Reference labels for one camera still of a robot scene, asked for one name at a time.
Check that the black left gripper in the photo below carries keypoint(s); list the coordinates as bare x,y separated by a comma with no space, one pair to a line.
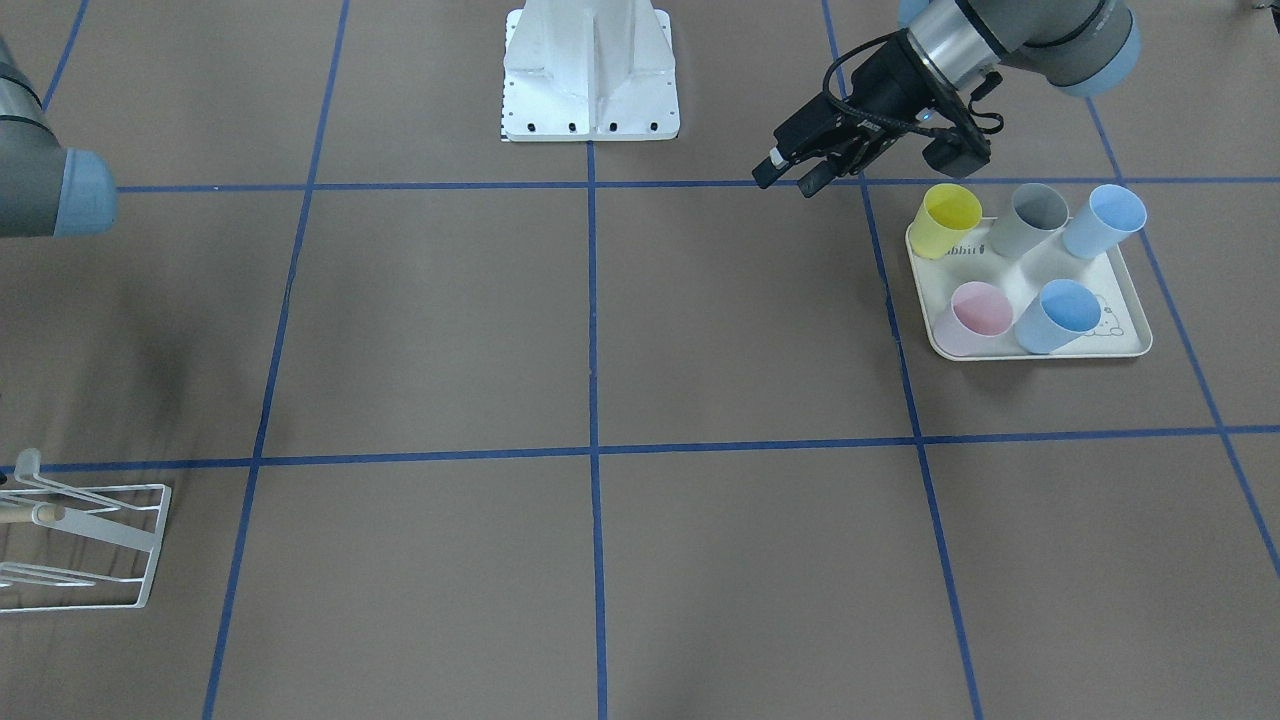
887,80

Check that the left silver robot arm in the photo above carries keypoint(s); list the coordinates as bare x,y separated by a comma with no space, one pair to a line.
1083,48

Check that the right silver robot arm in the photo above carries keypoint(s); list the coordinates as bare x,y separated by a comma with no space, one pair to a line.
47,189

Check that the yellow plastic cup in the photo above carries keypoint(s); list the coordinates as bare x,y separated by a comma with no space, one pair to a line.
948,213

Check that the pink plastic cup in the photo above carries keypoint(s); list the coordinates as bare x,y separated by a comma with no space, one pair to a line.
976,317

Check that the grey plastic cup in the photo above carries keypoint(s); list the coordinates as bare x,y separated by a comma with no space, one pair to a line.
1035,213

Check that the light blue plastic cup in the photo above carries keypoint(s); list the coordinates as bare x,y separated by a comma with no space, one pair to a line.
1111,214

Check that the cream rabbit tray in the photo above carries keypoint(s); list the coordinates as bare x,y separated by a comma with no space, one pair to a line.
1124,330

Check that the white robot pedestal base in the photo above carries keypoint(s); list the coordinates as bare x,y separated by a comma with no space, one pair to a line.
589,71

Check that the white wire cup rack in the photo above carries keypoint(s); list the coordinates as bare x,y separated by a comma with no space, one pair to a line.
79,548

